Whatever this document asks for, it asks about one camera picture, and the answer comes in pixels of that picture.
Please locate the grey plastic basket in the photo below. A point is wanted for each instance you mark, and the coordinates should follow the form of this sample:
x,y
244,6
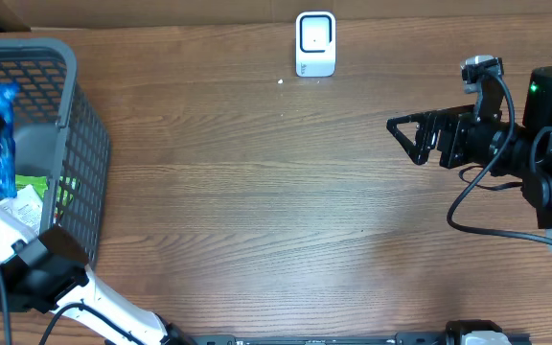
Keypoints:
x,y
58,136

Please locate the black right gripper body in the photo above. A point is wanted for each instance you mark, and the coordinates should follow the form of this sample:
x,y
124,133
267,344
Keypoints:
x,y
468,137

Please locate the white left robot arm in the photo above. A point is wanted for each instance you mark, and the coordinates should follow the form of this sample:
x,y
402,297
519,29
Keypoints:
x,y
50,272

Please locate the white cream tube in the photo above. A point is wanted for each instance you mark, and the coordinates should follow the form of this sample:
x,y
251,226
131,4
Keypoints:
x,y
26,207

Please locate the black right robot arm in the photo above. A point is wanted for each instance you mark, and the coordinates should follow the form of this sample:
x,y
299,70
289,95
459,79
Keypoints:
x,y
523,150

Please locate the green snack bag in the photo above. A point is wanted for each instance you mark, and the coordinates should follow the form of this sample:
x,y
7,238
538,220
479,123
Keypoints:
x,y
35,189

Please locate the white barcode scanner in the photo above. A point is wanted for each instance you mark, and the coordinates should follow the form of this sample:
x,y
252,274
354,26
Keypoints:
x,y
315,44

